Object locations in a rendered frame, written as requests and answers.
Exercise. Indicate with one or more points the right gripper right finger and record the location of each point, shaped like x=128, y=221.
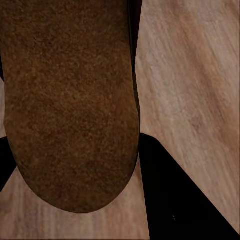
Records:
x=176, y=208

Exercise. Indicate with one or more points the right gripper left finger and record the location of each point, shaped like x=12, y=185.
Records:
x=7, y=162

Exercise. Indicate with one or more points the sandal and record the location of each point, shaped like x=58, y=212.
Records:
x=72, y=111

